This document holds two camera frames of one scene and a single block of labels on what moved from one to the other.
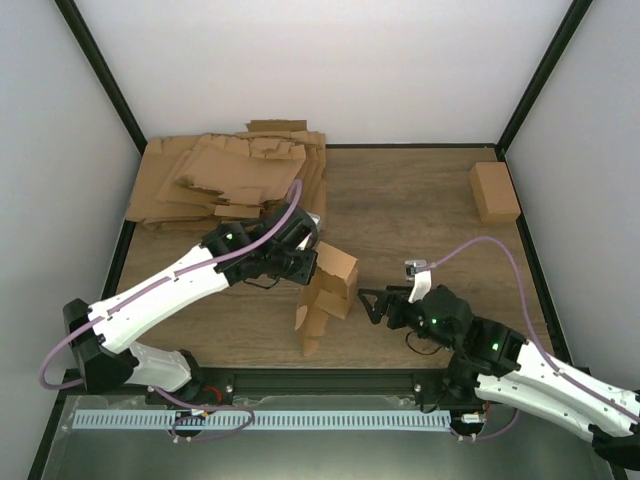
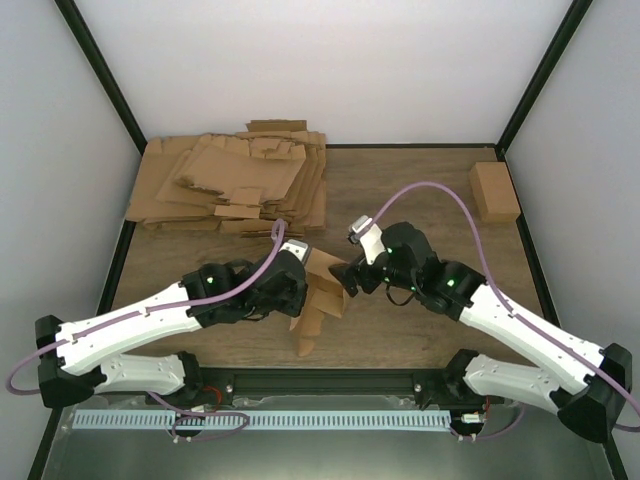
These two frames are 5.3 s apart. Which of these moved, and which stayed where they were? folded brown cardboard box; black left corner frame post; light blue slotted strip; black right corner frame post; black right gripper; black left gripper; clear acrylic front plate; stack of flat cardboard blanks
Moved: black left gripper; black right gripper
Stayed: clear acrylic front plate; black left corner frame post; stack of flat cardboard blanks; folded brown cardboard box; light blue slotted strip; black right corner frame post
